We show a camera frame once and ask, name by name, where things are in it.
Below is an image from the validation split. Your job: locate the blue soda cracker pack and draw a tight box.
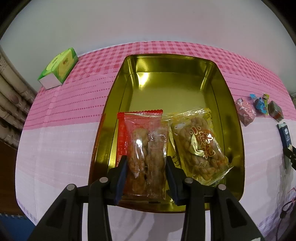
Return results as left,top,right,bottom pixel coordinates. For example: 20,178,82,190
277,123,292,169

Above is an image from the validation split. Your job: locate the dark sesame bar pack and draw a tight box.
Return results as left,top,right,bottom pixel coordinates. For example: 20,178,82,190
268,101,284,123

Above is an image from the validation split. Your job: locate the light blue candy packet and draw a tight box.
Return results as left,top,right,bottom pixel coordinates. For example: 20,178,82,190
249,94,268,114

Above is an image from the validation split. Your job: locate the pink white candy packet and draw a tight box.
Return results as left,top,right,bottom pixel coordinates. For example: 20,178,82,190
235,98,256,126

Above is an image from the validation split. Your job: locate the green yellow candy packet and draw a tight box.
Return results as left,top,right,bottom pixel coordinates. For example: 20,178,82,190
262,93,269,103

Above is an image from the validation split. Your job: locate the clear fried twist bag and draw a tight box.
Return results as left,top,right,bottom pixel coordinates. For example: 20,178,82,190
170,108,231,186

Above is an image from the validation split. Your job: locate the red clear snack pack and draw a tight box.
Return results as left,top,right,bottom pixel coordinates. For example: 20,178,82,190
116,109,169,201

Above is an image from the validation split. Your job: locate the blue floor mat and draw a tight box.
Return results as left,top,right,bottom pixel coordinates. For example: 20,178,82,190
1,214,35,240

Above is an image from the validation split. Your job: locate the beige patterned curtain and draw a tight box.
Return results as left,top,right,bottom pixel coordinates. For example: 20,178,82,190
0,49,37,149

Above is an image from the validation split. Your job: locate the red gold toffee tin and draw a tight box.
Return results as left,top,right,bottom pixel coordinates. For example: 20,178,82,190
89,54,245,199

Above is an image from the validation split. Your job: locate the green tissue box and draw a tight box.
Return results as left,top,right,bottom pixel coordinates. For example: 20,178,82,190
38,48,78,90

